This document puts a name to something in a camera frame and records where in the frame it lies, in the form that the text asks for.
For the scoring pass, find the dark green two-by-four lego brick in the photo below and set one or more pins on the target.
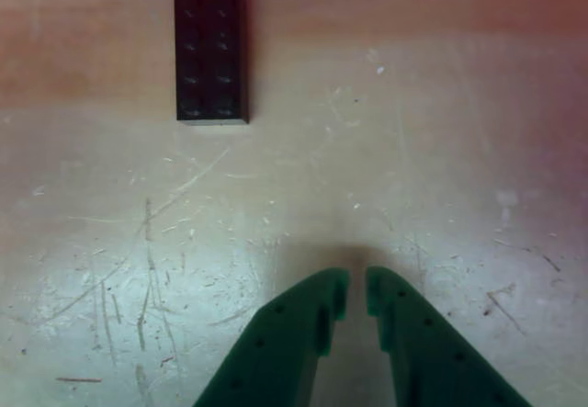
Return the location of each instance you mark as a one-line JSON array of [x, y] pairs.
[[209, 58]]

